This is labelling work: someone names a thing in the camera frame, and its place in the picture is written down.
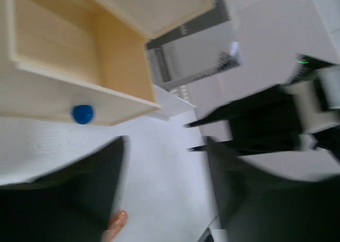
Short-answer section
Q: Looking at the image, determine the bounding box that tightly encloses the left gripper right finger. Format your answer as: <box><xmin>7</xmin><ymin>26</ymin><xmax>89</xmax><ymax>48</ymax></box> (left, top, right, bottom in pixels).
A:
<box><xmin>206</xmin><ymin>137</ymin><xmax>339</xmax><ymax>241</ymax></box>

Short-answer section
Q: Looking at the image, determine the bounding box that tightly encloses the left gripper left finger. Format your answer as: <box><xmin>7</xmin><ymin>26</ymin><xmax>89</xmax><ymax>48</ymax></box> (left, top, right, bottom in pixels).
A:
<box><xmin>1</xmin><ymin>136</ymin><xmax>128</xmax><ymax>241</ymax></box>

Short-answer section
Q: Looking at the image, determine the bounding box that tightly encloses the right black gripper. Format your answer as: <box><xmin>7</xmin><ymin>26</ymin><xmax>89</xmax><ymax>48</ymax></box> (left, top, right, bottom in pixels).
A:
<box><xmin>185</xmin><ymin>85</ymin><xmax>339</xmax><ymax>157</ymax></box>

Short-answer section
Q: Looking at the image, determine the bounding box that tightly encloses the orange correction tape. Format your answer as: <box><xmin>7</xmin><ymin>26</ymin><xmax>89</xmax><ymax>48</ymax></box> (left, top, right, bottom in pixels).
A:
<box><xmin>101</xmin><ymin>210</ymin><xmax>129</xmax><ymax>242</ymax></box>

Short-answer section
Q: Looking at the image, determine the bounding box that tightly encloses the grey setup guide booklet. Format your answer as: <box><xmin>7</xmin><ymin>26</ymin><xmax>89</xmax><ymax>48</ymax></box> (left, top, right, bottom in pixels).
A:
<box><xmin>147</xmin><ymin>0</ymin><xmax>243</xmax><ymax>90</ymax></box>

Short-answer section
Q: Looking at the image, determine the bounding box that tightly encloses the cream drawer cabinet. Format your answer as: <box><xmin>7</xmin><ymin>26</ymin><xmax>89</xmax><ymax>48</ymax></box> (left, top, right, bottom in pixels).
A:
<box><xmin>1</xmin><ymin>0</ymin><xmax>215</xmax><ymax>126</ymax></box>

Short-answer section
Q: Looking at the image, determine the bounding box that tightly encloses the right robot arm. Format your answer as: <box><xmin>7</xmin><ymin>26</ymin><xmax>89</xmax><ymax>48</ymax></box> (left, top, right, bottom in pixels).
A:
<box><xmin>186</xmin><ymin>54</ymin><xmax>339</xmax><ymax>158</ymax></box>

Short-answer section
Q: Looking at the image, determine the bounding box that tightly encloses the white file organizer rack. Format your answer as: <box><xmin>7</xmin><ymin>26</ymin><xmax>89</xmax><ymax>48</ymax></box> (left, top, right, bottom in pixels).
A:
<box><xmin>148</xmin><ymin>85</ymin><xmax>196</xmax><ymax>120</ymax></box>

